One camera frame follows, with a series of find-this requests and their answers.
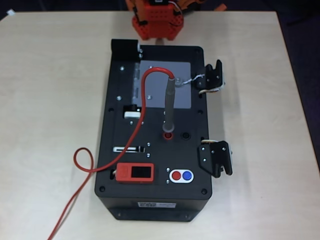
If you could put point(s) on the grey test probe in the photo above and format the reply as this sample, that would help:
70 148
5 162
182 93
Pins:
170 110

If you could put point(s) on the grey hinged door panel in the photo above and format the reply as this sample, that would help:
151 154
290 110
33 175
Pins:
155 85

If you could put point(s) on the red robot arm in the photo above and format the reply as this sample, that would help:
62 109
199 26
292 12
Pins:
160 25

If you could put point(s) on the white slider knob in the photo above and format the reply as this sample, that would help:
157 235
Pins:
132 115

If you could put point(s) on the black task board box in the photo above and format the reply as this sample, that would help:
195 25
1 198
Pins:
155 155

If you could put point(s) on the slot slider with black knob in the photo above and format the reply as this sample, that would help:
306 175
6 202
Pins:
122 149

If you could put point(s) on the red and blue buttons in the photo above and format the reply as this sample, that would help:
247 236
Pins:
170 172

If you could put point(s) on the red push button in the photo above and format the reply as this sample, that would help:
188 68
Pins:
176 175

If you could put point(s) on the blue push button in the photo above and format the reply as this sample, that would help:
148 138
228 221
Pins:
187 175

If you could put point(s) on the red display module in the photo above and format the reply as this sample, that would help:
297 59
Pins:
123 172

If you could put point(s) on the black corner block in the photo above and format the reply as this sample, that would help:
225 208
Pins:
125 48

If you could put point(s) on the white label sticker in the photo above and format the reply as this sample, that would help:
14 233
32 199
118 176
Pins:
157 205

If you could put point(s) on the orange plastic piece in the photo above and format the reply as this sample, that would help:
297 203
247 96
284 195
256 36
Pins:
220 7

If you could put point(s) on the small white scrap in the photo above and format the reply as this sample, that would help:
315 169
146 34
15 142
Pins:
10 12

